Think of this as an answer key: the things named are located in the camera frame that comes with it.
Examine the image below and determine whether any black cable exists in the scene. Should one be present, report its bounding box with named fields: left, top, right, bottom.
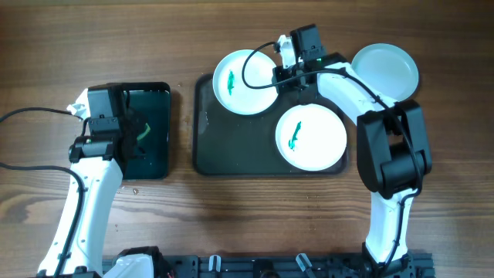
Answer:
left=0, top=107, right=86, bottom=278
left=241, top=41, right=425, bottom=271

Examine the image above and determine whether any black water basin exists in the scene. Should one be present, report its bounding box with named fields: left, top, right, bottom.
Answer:
left=122, top=82, right=171, bottom=181

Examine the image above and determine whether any light blue plate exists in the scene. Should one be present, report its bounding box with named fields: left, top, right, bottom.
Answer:
left=351, top=43, right=420, bottom=101

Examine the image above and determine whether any left black cable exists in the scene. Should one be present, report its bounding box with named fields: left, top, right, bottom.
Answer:
left=0, top=107, right=86, bottom=278

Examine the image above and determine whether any dark grey serving tray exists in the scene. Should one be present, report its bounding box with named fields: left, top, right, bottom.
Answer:
left=192, top=73, right=350, bottom=177

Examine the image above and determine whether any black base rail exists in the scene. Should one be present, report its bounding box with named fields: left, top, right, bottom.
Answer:
left=103, top=253, right=436, bottom=278

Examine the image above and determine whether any green yellow sponge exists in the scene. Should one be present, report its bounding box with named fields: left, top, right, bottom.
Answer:
left=137, top=123, right=151, bottom=141

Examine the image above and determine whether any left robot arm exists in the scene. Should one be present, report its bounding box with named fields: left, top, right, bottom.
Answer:
left=38, top=83, right=149, bottom=277

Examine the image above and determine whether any white plate top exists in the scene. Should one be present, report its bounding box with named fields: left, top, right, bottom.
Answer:
left=212, top=49, right=278, bottom=115

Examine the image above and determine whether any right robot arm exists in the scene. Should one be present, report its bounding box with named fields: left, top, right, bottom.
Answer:
left=272, top=25, right=431, bottom=273

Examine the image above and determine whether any right black cable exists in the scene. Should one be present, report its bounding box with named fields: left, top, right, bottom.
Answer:
left=241, top=41, right=425, bottom=271

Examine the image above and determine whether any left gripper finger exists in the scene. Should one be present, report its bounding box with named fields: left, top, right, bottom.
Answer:
left=123, top=136, right=147, bottom=158
left=123, top=107, right=148, bottom=135

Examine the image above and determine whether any white plate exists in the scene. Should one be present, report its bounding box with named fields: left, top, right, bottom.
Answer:
left=275, top=103, right=347, bottom=171
left=212, top=49, right=278, bottom=115

